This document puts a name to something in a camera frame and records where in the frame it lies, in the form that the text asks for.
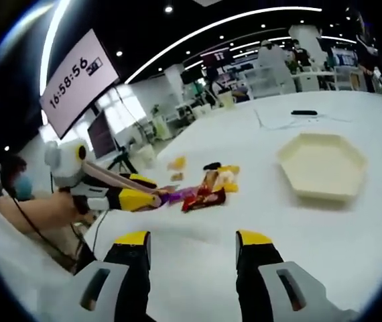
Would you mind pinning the small orange food packet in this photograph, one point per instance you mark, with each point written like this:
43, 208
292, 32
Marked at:
177, 162

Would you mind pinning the cream hexagonal container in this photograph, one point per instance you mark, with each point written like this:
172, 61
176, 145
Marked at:
323, 167

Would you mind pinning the person's head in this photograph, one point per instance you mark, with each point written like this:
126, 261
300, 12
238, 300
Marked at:
13, 166

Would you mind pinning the black oblong device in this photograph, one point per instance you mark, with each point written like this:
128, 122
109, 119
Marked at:
304, 113

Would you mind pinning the large white display screen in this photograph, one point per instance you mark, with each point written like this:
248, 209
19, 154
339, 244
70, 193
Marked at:
77, 84

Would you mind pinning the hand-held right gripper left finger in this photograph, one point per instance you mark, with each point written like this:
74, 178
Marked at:
130, 268

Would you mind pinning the brown orange food bar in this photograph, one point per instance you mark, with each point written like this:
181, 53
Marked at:
211, 179

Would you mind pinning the white office chair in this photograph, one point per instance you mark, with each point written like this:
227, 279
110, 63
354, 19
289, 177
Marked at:
268, 80

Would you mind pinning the pink food tongs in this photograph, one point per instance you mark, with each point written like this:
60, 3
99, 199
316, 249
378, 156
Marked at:
110, 174

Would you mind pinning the white side desk black legs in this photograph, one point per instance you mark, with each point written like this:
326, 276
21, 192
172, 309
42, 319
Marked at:
124, 161

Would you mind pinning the black food packet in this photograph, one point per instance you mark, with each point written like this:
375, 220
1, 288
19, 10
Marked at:
212, 165

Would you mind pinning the purple gold food packet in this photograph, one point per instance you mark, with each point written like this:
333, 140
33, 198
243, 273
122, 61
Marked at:
181, 195

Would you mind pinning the green potted plant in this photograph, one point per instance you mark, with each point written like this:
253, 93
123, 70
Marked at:
155, 109

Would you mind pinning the long red food packet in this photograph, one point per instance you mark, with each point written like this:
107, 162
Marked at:
204, 200

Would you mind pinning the tall drink cup dark lid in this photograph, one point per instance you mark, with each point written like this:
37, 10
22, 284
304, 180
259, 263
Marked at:
228, 99

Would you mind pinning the person's white shirt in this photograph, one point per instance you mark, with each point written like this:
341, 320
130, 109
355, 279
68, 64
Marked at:
10, 275

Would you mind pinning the person's left hand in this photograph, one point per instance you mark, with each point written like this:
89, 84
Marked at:
62, 208

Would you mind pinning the white paper cup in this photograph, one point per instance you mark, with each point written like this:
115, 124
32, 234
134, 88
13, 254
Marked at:
147, 156

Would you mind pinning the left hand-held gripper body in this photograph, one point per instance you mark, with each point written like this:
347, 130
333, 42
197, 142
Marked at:
67, 171

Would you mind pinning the long curved ceiling light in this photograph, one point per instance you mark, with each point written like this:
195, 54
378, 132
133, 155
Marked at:
47, 47
211, 28

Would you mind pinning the dark computer monitor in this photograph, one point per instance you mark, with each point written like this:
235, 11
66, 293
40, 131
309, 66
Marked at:
100, 134

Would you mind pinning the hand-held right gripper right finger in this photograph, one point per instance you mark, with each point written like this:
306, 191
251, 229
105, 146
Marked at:
254, 268

